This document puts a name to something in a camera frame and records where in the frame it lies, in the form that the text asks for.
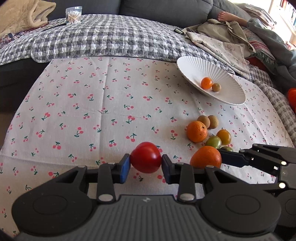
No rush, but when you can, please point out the dark green tomato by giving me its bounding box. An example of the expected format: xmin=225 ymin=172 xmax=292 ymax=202
xmin=220 ymin=146 xmax=233 ymax=152

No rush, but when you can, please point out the yellow orange tomato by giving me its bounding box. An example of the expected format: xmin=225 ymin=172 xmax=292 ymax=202
xmin=216 ymin=129 xmax=231 ymax=146

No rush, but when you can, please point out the large orange mandarin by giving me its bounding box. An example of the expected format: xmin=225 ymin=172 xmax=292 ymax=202
xmin=190 ymin=146 xmax=222 ymax=169

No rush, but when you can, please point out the brown longan fruit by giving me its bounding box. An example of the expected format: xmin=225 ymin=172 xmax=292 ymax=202
xmin=208 ymin=115 xmax=219 ymax=130
xmin=197 ymin=115 xmax=210 ymax=128

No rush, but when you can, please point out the red tomato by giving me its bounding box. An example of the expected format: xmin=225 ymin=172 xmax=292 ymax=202
xmin=130 ymin=142 xmax=162 ymax=174

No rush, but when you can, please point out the orange knitted plush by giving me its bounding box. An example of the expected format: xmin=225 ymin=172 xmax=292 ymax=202
xmin=287 ymin=88 xmax=296 ymax=113

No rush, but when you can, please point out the small brown longan in plate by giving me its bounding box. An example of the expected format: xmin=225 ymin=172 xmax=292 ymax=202
xmin=212 ymin=83 xmax=222 ymax=92

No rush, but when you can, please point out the small orange tomato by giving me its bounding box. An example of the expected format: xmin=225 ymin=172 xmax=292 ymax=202
xmin=201 ymin=77 xmax=213 ymax=90

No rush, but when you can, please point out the grey woven blanket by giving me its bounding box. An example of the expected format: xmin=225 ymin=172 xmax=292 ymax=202
xmin=248 ymin=65 xmax=295 ymax=146

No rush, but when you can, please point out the cherry print tablecloth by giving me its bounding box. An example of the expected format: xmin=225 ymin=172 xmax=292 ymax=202
xmin=1 ymin=57 xmax=295 ymax=236

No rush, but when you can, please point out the white ribbed plate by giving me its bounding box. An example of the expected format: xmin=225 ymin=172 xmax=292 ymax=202
xmin=177 ymin=56 xmax=246 ymax=105

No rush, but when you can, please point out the red cushion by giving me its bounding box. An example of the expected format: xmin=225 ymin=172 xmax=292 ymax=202
xmin=246 ymin=57 xmax=268 ymax=72

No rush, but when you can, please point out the folded floral cloth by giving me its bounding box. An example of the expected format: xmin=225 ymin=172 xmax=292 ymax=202
xmin=186 ymin=32 xmax=250 ymax=79

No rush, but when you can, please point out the grey sweatpants leg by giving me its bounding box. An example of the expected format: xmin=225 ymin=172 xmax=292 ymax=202
xmin=246 ymin=17 xmax=296 ymax=91

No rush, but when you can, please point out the patterned striped pillow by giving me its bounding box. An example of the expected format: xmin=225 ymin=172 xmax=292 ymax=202
xmin=243 ymin=28 xmax=276 ymax=72

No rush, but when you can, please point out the beige canvas bag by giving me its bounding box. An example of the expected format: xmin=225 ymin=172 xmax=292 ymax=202
xmin=182 ymin=19 xmax=256 ymax=58

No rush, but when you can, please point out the dark grey sofa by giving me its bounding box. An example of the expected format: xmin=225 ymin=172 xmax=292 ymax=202
xmin=1 ymin=1 xmax=251 ymax=112

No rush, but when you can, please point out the small black object on quilt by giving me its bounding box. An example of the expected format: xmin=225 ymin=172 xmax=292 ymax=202
xmin=174 ymin=28 xmax=185 ymax=36

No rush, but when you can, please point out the person's bare foot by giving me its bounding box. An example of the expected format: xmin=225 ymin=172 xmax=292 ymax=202
xmin=217 ymin=11 xmax=247 ymax=27

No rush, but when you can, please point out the stack of books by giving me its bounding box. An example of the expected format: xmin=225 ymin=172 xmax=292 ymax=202
xmin=240 ymin=3 xmax=277 ymax=28

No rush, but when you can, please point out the grey checkered quilt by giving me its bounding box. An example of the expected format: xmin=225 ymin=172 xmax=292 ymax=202
xmin=1 ymin=14 xmax=234 ymax=73

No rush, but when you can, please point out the beige fluffy blanket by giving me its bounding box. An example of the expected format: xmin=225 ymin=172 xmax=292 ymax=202
xmin=1 ymin=0 xmax=56 ymax=37

